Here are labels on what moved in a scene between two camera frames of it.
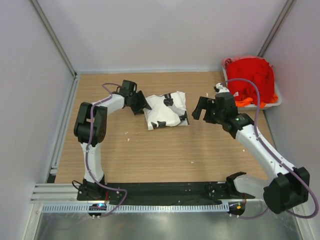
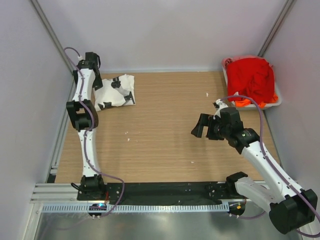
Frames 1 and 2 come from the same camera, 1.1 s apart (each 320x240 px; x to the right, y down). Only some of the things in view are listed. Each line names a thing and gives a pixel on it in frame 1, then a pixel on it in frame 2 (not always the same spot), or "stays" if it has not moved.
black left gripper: (142, 104) → (98, 83)
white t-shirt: (167, 110) → (118, 91)
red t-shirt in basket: (258, 70) stays
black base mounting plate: (161, 193) stays
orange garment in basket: (247, 101) stays
